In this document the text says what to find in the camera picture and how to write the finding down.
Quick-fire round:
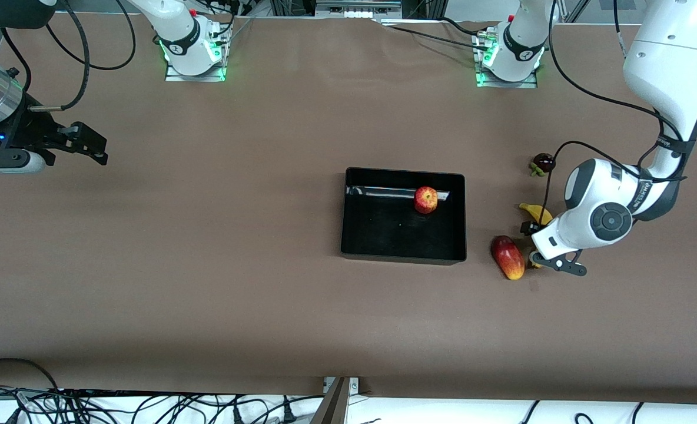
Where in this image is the black cable tangle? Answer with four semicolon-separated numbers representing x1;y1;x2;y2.
0;383;302;424

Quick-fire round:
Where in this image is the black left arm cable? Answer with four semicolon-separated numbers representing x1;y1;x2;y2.
540;0;688;224

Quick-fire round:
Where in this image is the small metal bracket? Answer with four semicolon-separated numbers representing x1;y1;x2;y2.
323;377;360;394

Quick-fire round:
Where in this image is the black looped cable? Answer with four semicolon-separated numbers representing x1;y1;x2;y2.
0;357;61;392

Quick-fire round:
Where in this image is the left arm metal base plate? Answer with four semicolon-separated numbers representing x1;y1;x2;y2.
475;29;539;89

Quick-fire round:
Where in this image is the red yellow mango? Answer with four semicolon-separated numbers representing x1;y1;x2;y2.
490;235;526;281

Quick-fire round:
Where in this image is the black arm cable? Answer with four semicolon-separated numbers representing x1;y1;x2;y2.
0;0;137;112
540;0;688;224

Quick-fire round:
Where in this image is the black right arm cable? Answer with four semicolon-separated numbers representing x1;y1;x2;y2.
0;0;137;112

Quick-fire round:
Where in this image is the black plastic box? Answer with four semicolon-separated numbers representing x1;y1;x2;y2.
340;167;467;266

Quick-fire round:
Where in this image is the small red apple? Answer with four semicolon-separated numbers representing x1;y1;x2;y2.
414;186;439;214

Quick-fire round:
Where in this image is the grey metal bar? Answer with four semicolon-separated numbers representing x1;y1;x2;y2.
310;377;350;424

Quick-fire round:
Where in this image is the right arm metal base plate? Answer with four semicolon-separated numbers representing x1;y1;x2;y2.
165;24;227;82

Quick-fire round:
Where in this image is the yellow banana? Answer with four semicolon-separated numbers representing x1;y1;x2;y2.
519;203;553;270

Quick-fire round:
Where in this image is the white power strip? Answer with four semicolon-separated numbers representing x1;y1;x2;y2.
315;0;403;19

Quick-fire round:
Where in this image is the dark purple mangosteen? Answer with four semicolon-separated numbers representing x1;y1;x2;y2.
529;153;557;177

